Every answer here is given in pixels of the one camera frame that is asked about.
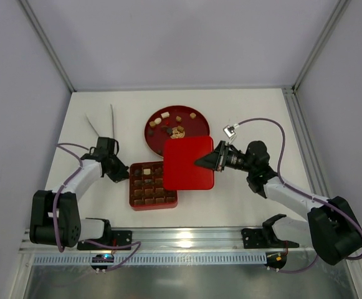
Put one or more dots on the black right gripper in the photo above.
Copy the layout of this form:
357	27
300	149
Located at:
220	156

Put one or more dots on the square red box lid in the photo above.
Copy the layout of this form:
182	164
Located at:
180	171

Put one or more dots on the right aluminium frame post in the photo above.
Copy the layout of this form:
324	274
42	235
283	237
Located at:
320	43

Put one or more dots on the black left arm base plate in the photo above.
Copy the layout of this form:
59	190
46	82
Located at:
118	240

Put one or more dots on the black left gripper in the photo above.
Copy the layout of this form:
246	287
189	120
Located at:
118	174

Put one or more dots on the white chocolate top left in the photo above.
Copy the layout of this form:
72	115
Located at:
164	115

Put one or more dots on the aluminium front rail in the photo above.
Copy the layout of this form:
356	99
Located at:
189	238

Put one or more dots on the slotted grey cable duct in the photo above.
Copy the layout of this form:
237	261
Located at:
153	258

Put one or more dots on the square red chocolate box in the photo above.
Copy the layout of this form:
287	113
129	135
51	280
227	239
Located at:
147	192

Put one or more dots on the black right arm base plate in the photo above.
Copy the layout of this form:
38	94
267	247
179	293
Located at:
260	238

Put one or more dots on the left aluminium frame post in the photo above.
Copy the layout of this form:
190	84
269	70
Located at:
44	40

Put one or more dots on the round red tray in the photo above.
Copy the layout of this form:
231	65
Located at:
192	127

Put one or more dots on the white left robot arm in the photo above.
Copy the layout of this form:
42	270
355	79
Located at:
55	217

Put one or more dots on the right side aluminium rail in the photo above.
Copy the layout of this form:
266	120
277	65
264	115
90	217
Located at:
310	159

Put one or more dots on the aluminium rail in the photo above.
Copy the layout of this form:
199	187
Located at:
189	238
310	159

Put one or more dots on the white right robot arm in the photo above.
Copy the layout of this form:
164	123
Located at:
335	233

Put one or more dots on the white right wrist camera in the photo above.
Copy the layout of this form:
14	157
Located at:
230	131

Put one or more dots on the aluminium frame post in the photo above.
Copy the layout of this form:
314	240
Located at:
320	43
44	40

